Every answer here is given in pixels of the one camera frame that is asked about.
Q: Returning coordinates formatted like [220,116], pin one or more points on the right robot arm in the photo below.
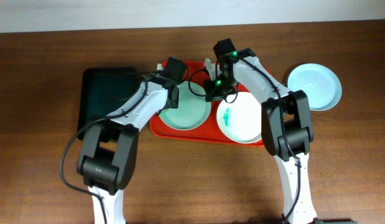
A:
[286,123]

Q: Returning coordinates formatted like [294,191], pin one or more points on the black rectangular tray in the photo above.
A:
[104,90]

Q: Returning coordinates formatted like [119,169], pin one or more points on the light blue plate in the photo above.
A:
[319,83]

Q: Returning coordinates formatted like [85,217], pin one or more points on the mint green plate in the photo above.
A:
[192,110]

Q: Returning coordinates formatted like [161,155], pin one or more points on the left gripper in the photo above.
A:
[173,101]

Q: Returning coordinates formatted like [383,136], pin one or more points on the white plate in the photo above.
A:
[240,121]

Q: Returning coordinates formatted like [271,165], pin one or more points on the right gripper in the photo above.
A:
[215,94]

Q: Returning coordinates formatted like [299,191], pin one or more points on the red plastic tray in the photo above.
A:
[208,131]

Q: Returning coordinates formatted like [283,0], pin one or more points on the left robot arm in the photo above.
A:
[109,147]

